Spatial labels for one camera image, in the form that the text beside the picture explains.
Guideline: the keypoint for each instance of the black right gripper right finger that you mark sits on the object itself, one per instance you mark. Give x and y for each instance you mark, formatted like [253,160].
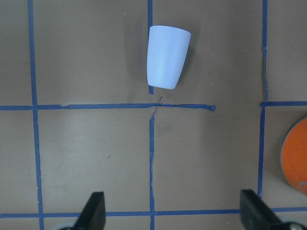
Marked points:
[256,215]

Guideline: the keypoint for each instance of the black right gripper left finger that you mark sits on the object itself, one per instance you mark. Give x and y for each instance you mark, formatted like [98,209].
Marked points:
[93,215]

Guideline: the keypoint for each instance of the light blue cup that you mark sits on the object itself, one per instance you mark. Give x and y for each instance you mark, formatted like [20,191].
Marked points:
[167,51]

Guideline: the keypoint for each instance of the orange bin with grey lid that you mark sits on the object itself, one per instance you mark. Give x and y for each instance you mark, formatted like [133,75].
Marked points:
[294,156]

